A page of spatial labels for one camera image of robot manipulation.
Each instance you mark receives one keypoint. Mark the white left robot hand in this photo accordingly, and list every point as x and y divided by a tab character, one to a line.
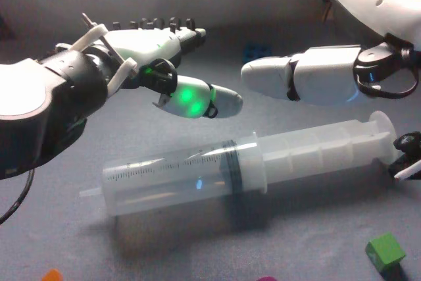
148	44

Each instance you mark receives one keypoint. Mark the large clear plastic syringe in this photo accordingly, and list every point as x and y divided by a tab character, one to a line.
164	179

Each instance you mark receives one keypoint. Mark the blue block with four holes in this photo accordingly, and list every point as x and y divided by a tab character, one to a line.
258	51

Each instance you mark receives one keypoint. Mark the grey table cloth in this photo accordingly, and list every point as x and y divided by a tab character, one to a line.
230	254

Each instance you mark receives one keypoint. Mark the orange triangle block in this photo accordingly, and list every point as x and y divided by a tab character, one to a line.
52	276

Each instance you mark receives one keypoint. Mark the green cube block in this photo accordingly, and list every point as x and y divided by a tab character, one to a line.
385	251

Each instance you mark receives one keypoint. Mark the pink oval block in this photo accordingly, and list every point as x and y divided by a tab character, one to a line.
265	278

